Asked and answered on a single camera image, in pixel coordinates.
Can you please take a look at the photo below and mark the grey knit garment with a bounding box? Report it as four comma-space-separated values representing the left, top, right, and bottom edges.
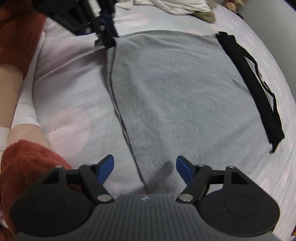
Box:
107, 30, 271, 196

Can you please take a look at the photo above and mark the black garment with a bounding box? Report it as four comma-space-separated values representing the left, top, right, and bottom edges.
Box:
215, 32, 285, 153

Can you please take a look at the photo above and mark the white clothes pile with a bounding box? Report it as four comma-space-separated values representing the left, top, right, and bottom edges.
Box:
117, 0, 217, 24

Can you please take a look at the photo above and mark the polka dot bed sheet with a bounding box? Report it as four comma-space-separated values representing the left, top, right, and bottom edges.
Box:
26, 6, 295, 240

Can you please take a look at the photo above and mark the red fleece sleeve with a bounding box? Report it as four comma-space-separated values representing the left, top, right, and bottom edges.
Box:
1, 1, 71, 240

